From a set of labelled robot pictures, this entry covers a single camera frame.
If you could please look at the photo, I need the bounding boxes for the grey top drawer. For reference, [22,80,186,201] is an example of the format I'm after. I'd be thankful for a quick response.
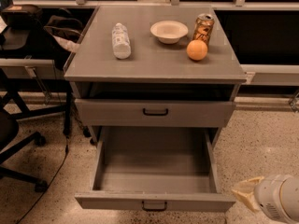
[75,99,235,128]

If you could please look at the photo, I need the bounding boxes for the black bag on desk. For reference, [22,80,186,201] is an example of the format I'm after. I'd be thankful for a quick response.
[1,5,43,29]

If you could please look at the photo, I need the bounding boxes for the clear plastic water bottle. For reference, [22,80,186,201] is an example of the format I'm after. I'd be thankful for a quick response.
[112,23,131,60]

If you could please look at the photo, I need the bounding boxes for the orange patterned drink can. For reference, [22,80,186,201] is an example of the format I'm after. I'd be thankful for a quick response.
[192,13,215,45]

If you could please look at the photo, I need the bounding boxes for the grey drawer cabinet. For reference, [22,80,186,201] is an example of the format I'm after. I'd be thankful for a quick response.
[64,6,246,143]

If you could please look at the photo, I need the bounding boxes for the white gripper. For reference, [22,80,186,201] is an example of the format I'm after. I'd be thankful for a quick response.
[232,175,299,224]

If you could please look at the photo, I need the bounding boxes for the orange fruit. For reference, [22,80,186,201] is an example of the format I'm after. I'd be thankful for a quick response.
[187,40,207,61]

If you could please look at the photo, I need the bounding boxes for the grey drawer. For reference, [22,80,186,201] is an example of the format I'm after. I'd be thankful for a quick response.
[75,127,235,213]
[75,99,235,128]

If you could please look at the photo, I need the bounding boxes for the black office chair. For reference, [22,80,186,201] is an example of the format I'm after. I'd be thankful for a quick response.
[0,68,50,193]

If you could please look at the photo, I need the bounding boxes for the black floor cable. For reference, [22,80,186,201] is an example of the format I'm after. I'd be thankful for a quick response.
[14,133,70,224]

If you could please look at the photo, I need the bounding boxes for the white paper bowl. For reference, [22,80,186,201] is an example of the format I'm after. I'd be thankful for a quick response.
[150,21,189,45]

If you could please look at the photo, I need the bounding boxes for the black top drawer handle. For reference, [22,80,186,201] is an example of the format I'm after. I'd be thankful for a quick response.
[142,108,169,117]

